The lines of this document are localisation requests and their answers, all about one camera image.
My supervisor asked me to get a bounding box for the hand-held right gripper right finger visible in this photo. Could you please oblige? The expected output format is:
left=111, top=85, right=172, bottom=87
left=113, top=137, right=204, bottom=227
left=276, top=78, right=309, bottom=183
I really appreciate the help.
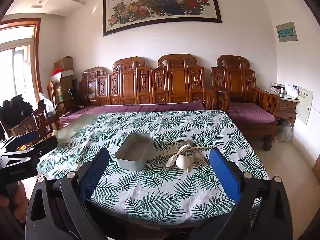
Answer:
left=209, top=147, right=293, bottom=240

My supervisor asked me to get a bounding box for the person's left hand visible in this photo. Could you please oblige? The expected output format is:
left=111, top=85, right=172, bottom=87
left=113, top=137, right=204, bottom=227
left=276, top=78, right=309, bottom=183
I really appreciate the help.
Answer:
left=0, top=181, right=29, bottom=214

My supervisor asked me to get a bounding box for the green leaf print tablecloth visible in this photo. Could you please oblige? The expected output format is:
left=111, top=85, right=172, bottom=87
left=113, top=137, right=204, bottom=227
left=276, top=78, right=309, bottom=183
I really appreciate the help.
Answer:
left=37, top=109, right=272, bottom=224

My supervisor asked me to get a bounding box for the brown cardboard box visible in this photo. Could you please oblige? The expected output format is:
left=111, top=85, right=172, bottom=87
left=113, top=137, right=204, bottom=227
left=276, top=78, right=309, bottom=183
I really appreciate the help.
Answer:
left=54, top=56, right=74, bottom=72

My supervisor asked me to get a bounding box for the grey metal box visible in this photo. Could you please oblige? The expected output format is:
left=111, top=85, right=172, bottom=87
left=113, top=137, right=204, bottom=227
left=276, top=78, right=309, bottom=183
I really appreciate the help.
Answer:
left=114, top=132, right=153, bottom=172

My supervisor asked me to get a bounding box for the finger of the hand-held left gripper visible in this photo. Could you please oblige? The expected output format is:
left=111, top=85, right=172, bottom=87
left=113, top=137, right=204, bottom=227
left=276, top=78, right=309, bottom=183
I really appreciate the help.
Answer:
left=30, top=136, right=58, bottom=158
left=1, top=131, right=39, bottom=152

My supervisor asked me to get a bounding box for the purple sofa cushion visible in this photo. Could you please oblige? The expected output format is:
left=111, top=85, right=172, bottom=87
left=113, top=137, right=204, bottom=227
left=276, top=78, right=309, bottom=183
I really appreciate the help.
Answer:
left=59, top=100, right=206, bottom=123

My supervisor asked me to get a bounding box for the grey wall panel green label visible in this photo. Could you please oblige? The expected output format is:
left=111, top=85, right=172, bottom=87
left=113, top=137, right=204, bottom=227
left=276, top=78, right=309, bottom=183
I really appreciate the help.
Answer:
left=276, top=21, right=298, bottom=42

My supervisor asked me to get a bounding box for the framed peacock flower painting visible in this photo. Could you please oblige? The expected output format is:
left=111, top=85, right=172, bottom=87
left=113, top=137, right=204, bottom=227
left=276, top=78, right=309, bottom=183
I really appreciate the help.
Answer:
left=102, top=0, right=222, bottom=37

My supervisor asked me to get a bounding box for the pile of black clothes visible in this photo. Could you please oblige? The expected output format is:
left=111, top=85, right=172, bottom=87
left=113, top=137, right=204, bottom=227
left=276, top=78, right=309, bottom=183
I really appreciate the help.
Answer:
left=0, top=94, right=33, bottom=135

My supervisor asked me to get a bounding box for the carved wooden armchair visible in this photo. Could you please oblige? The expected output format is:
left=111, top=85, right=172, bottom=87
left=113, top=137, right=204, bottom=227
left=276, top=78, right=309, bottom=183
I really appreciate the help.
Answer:
left=211, top=54, right=280, bottom=151

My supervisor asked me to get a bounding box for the wooden door frame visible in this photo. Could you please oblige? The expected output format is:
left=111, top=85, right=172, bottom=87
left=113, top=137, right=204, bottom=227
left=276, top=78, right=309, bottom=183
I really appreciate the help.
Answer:
left=0, top=17, right=43, bottom=100

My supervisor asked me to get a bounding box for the carved wooden sofa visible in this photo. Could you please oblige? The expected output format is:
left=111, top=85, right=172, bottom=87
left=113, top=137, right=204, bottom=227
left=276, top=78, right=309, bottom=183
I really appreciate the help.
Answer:
left=56, top=53, right=230, bottom=128

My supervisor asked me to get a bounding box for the grey plastic bag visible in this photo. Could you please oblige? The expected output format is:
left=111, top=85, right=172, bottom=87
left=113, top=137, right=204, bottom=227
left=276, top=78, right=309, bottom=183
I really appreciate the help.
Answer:
left=277, top=119, right=293, bottom=142

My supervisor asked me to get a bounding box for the dark wooden chair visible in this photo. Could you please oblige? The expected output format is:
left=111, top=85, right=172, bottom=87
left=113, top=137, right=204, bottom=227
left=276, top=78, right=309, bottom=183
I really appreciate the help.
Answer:
left=7, top=100, right=59, bottom=145

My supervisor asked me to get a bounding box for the purple armchair cushion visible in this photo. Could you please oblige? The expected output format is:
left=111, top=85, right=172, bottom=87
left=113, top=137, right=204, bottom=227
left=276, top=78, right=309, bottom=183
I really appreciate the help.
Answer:
left=228, top=102, right=277, bottom=123

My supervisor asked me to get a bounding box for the white desk phone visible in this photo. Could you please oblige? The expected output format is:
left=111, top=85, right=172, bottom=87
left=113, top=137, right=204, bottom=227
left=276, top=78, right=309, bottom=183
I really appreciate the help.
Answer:
left=286, top=84, right=298, bottom=98

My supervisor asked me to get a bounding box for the clear plastic bag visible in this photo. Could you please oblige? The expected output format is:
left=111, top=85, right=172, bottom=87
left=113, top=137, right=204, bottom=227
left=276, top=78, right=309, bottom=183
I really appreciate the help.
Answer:
left=37, top=92, right=55, bottom=118

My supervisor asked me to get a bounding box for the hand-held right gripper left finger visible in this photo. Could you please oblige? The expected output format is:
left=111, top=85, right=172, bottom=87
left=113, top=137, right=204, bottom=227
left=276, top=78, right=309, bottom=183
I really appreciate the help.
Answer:
left=25, top=147, right=110, bottom=240

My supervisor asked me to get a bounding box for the light wooden chair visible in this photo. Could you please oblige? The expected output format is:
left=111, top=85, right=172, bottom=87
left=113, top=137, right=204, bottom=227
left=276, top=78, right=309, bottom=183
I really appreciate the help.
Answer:
left=47, top=81, right=66, bottom=115

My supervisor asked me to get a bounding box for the light wooden chopstick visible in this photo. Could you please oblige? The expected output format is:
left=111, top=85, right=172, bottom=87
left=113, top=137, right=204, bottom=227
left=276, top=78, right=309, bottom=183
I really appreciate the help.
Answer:
left=162, top=146, right=193, bottom=156

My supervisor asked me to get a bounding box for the white wall distribution box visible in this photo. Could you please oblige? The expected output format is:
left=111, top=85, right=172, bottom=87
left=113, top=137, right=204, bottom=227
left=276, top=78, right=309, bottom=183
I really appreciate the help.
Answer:
left=295, top=86, right=313, bottom=125

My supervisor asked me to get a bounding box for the large white plastic spoon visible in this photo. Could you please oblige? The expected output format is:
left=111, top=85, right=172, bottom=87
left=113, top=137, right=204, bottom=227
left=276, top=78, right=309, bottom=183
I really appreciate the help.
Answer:
left=176, top=141, right=192, bottom=173

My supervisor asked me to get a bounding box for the wooden side table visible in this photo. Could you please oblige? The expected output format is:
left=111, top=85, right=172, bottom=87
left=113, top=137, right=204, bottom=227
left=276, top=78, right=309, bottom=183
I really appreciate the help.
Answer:
left=257, top=87, right=300, bottom=128

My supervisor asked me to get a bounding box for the brown wooden chopstick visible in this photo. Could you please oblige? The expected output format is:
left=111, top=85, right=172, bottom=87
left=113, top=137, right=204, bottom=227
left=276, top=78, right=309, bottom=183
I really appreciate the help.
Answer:
left=191, top=152, right=204, bottom=170
left=192, top=150, right=209, bottom=167

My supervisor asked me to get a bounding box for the white flat box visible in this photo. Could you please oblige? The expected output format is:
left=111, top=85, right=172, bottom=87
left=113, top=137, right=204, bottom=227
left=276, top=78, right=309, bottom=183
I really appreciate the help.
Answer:
left=51, top=69, right=74, bottom=78

